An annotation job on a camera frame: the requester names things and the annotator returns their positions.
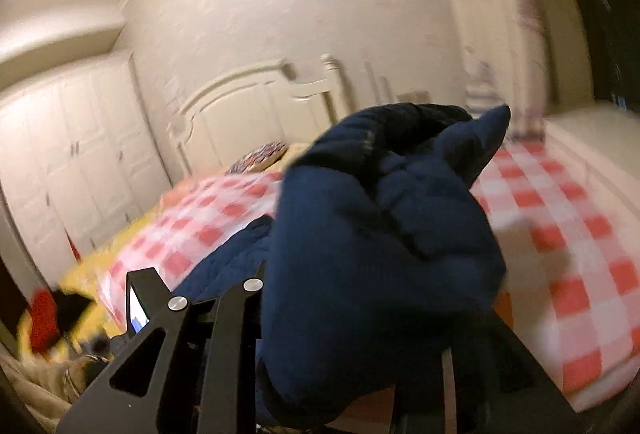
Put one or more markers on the navy quilted jacket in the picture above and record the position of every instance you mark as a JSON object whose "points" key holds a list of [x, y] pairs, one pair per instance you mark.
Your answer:
{"points": [[375, 264]]}

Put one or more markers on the embroidered floral pillow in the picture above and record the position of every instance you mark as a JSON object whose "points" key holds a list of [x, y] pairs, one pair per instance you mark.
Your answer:
{"points": [[260, 154]]}

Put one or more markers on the pale yellow pillow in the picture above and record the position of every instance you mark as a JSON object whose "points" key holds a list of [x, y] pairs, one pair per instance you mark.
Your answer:
{"points": [[297, 152]]}

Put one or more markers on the dark window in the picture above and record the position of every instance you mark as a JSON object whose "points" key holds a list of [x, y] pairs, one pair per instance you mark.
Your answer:
{"points": [[600, 14]]}

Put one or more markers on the beige cloth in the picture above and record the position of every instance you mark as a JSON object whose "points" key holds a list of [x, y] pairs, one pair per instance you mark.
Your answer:
{"points": [[35, 389]]}

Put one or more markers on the striped boat print curtain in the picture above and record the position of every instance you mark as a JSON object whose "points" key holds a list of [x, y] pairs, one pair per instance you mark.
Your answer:
{"points": [[500, 14]]}

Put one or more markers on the wall light switch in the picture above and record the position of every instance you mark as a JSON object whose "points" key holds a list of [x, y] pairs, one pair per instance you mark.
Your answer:
{"points": [[406, 98]]}

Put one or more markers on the red checked bed sheet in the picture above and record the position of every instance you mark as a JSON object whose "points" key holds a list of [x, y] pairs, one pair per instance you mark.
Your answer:
{"points": [[550, 224]]}

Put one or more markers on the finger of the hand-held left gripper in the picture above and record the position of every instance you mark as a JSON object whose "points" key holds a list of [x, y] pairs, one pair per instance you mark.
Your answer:
{"points": [[137, 309]]}

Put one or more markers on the black cloth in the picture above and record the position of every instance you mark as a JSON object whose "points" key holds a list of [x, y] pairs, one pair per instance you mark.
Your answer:
{"points": [[75, 309]]}

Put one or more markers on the white window ledge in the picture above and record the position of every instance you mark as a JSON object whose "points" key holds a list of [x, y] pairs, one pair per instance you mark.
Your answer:
{"points": [[600, 139]]}

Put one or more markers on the white wooden headboard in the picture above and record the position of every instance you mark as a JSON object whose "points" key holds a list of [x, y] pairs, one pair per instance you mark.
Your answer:
{"points": [[240, 114]]}

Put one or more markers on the yellow blanket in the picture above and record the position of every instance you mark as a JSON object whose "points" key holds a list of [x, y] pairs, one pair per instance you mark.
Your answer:
{"points": [[92, 274]]}

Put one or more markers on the red cloth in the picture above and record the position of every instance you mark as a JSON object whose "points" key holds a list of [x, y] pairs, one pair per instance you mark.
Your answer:
{"points": [[45, 319]]}

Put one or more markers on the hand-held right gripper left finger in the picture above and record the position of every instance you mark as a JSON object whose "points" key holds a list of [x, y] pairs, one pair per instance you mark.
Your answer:
{"points": [[235, 314]]}

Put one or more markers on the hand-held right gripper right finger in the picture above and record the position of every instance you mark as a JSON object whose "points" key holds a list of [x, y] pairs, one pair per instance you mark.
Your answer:
{"points": [[480, 364]]}

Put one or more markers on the white wardrobe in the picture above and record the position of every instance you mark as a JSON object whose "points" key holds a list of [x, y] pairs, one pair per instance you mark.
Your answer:
{"points": [[75, 139]]}

